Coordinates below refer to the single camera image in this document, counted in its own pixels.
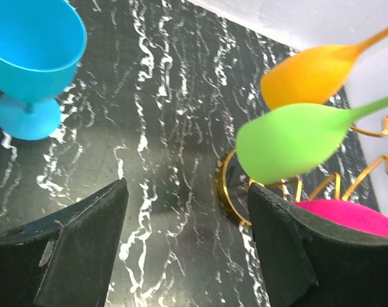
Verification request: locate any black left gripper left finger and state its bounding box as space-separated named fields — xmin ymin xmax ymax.
xmin=0 ymin=178 xmax=128 ymax=307

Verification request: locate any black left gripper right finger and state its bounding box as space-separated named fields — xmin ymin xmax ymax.
xmin=247 ymin=184 xmax=388 ymax=306

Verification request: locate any pink wine glass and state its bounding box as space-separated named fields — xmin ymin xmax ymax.
xmin=295 ymin=199 xmax=388 ymax=237

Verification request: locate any blue wine glass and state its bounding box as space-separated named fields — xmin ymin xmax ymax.
xmin=0 ymin=0 xmax=87 ymax=141

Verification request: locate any green wine glass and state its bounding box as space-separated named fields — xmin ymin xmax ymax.
xmin=236 ymin=97 xmax=388 ymax=184

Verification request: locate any orange wine glass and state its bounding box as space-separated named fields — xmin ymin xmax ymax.
xmin=260 ymin=27 xmax=388 ymax=111

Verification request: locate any gold wire glass rack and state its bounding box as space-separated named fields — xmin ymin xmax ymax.
xmin=215 ymin=115 xmax=388 ymax=227

